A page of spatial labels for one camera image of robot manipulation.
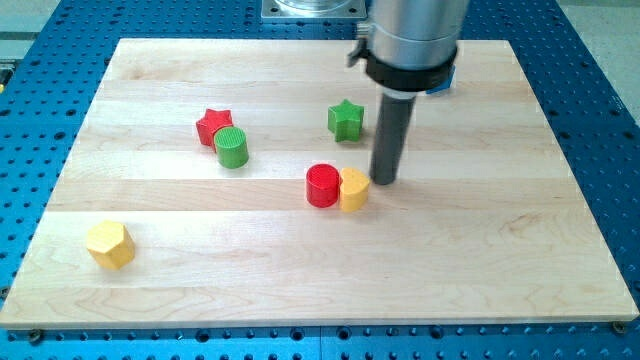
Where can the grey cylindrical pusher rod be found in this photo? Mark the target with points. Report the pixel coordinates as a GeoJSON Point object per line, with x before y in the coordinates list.
{"type": "Point", "coordinates": [393, 121]}

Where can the black clamp ring mount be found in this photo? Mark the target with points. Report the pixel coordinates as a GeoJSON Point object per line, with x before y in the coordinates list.
{"type": "Point", "coordinates": [398, 79]}

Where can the yellow heart block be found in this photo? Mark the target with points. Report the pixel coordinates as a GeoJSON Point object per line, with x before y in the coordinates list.
{"type": "Point", "coordinates": [353, 190]}

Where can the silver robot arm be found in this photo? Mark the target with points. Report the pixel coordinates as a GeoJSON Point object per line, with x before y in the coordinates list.
{"type": "Point", "coordinates": [409, 46]}

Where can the light wooden board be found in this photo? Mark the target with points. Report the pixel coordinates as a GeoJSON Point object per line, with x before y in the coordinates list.
{"type": "Point", "coordinates": [484, 224]}

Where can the green star block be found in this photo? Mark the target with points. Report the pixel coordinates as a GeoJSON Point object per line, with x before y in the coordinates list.
{"type": "Point", "coordinates": [345, 121]}

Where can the red cylinder block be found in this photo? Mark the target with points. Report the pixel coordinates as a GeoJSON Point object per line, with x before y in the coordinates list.
{"type": "Point", "coordinates": [322, 185]}

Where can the green cylinder block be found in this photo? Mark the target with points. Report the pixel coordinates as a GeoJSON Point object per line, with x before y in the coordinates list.
{"type": "Point", "coordinates": [231, 147]}

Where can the red star block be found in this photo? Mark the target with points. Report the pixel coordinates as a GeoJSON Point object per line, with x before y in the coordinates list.
{"type": "Point", "coordinates": [210, 123]}

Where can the yellow hexagon block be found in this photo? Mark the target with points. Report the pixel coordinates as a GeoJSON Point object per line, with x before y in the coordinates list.
{"type": "Point", "coordinates": [110, 244]}

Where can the blue perforated metal table plate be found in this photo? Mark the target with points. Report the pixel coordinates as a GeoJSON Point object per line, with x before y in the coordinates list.
{"type": "Point", "coordinates": [51, 90]}

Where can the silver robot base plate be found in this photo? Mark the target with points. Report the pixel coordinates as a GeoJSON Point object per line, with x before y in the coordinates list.
{"type": "Point", "coordinates": [313, 9]}

